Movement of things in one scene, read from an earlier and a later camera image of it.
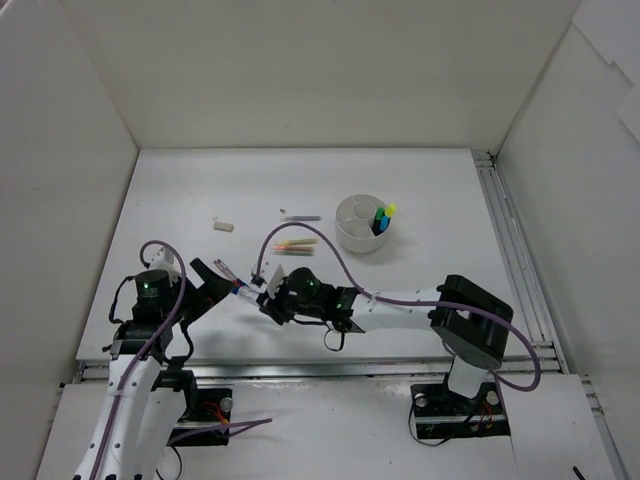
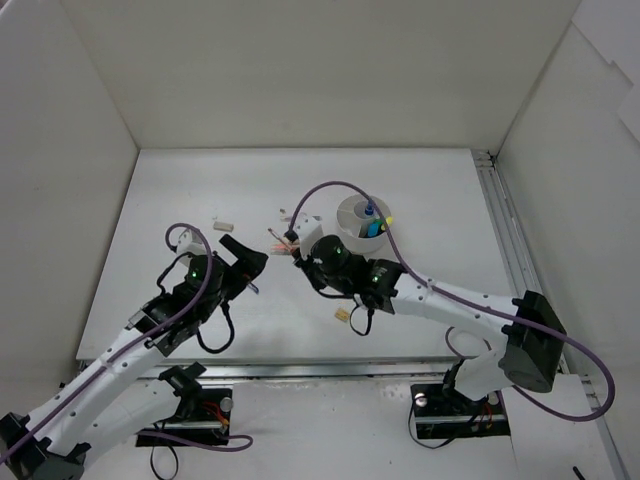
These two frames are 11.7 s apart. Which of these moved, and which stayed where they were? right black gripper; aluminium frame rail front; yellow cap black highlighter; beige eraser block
Moved: yellow cap black highlighter; right black gripper
Stayed: aluminium frame rail front; beige eraser block
